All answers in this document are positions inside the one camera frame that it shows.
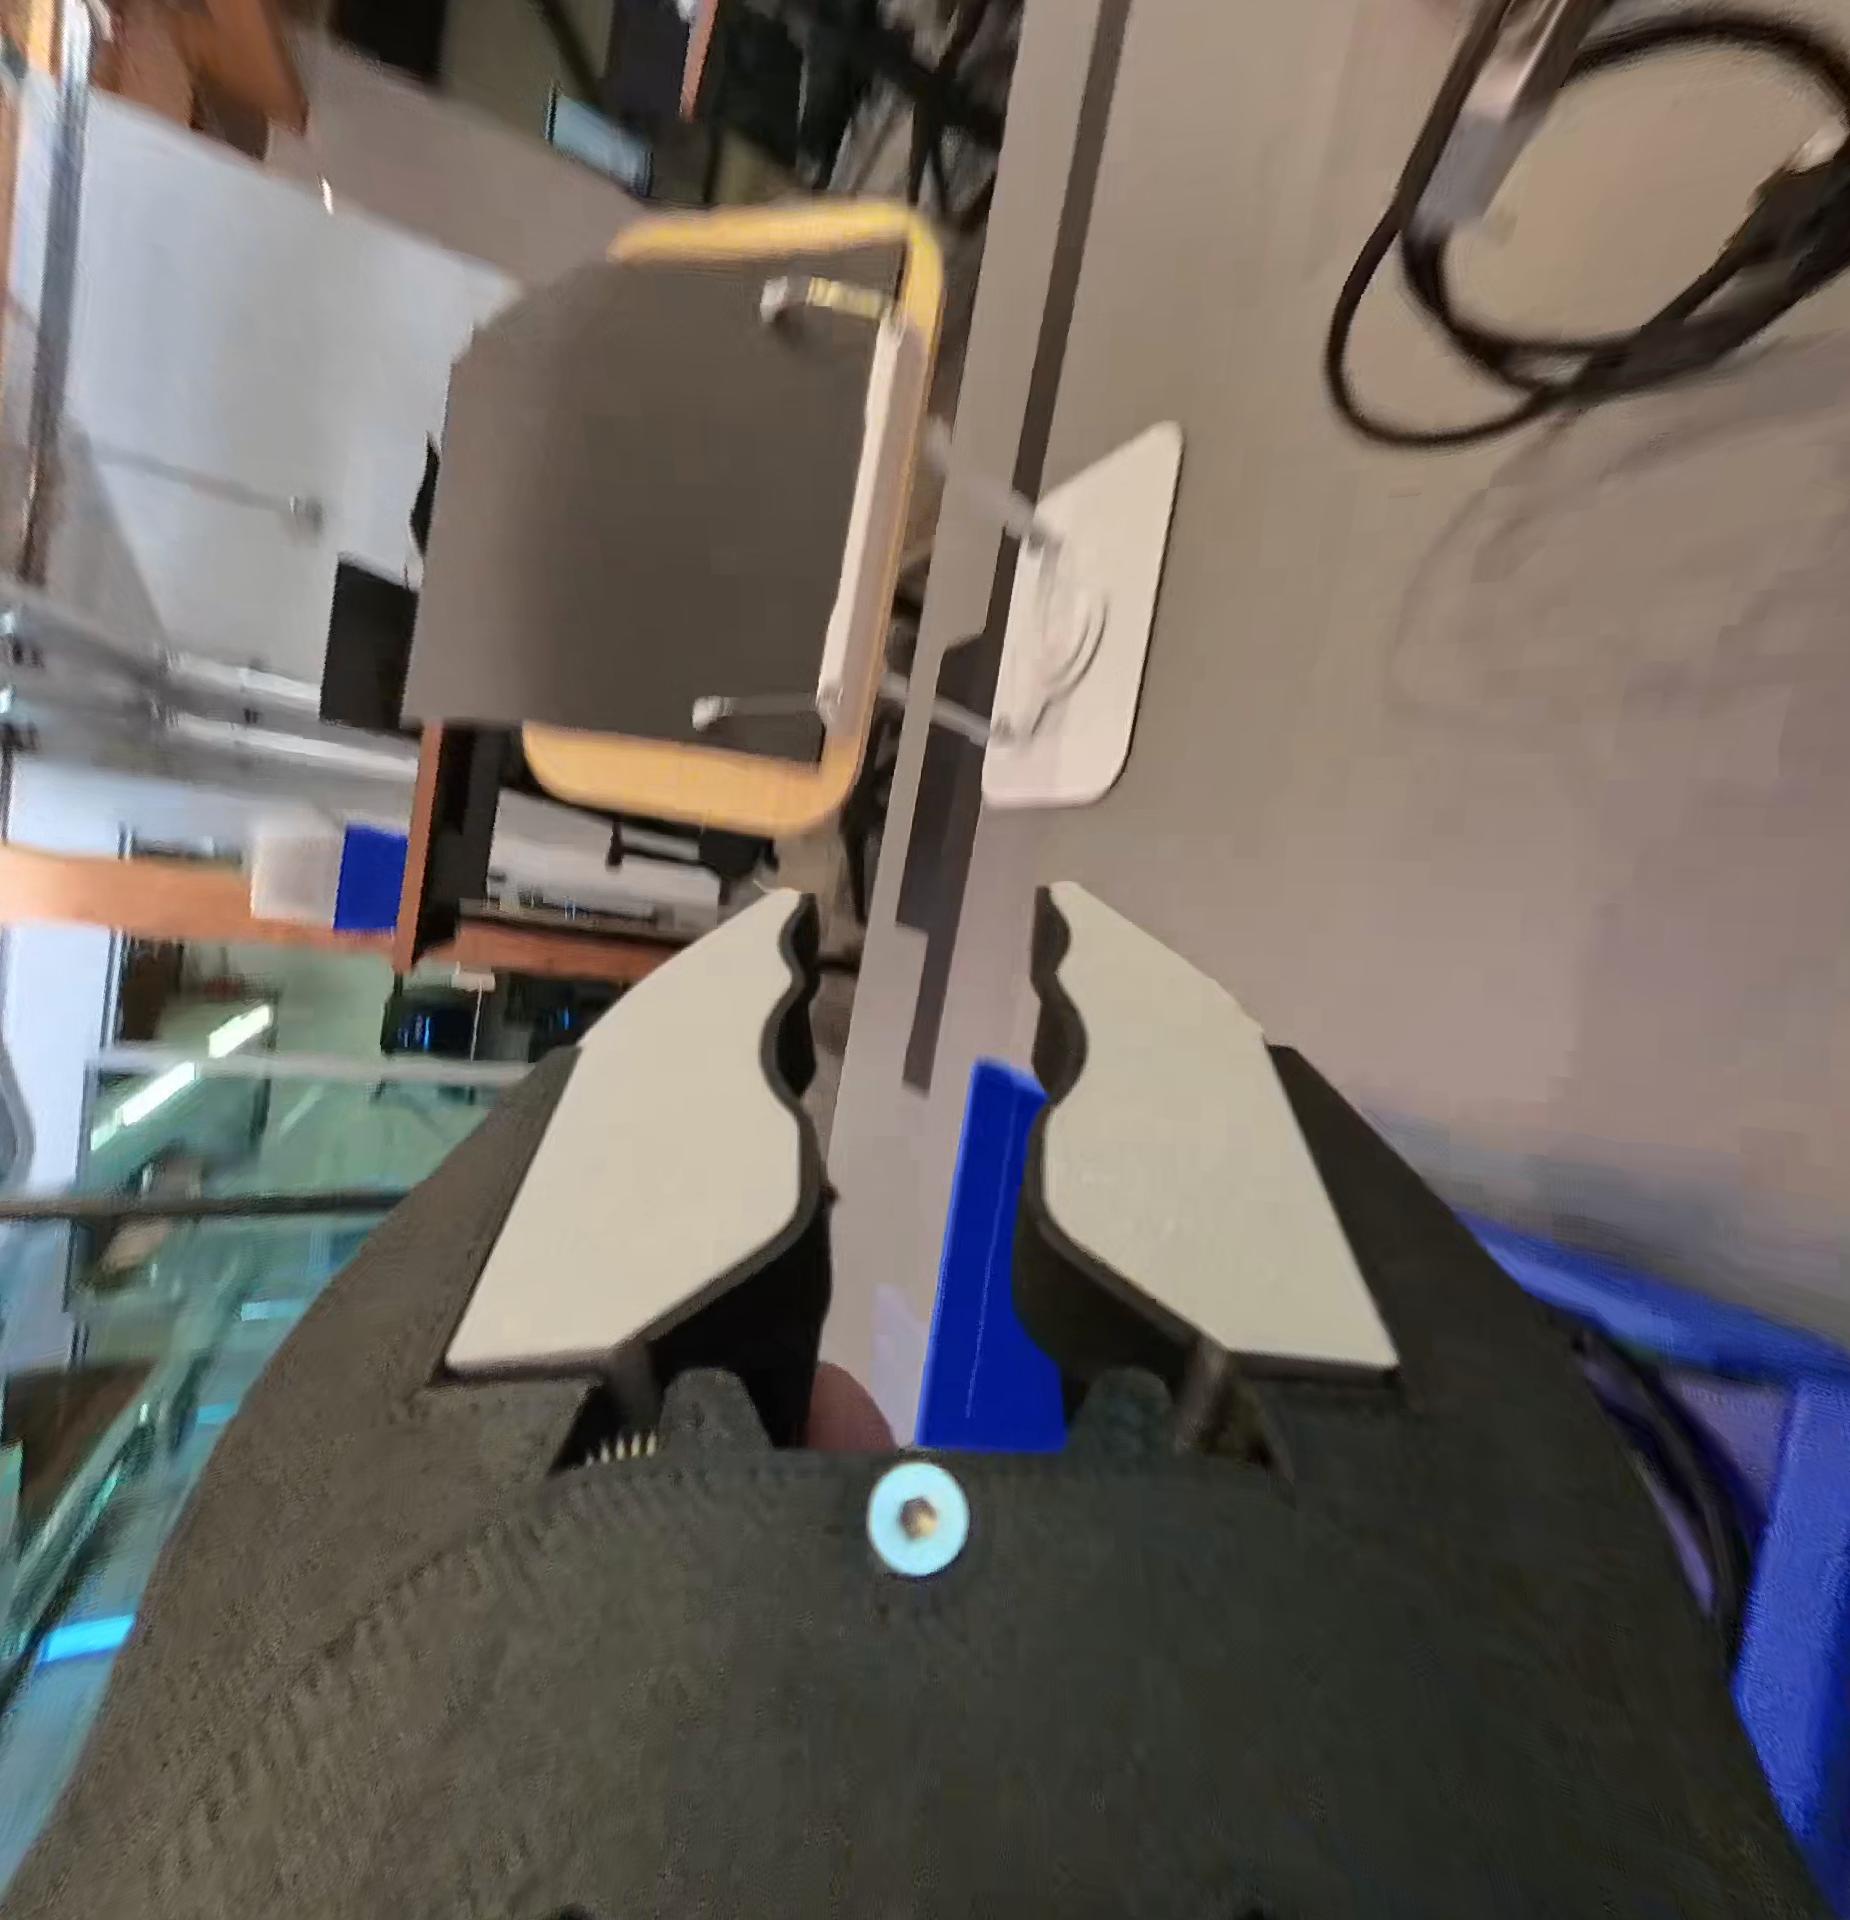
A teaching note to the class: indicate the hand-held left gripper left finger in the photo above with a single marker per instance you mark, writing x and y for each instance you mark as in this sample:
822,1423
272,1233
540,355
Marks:
641,1184

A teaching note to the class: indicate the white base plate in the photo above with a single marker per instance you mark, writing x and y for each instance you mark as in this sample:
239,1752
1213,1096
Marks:
1104,601

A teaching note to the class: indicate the blue plastic bin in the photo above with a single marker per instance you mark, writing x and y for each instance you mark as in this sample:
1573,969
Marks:
1811,1575

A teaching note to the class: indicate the small blue box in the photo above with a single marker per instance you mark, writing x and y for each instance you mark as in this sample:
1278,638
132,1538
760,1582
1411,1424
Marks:
379,872

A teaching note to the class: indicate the white board bracket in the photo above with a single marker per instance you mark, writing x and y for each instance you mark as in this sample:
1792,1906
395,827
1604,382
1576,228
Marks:
873,511

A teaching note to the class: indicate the glass partition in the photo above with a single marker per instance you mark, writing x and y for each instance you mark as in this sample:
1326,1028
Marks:
190,1351

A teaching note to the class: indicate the brown wooden desk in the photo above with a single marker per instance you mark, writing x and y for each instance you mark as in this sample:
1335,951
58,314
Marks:
115,889

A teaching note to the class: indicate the person's left hand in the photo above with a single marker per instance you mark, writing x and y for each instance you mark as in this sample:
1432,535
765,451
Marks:
851,1410

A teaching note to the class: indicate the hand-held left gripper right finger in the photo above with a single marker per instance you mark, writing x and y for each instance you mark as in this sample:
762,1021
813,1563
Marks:
1194,1184

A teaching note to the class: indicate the small white box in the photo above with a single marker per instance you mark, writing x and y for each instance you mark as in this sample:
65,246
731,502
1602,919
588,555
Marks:
292,870

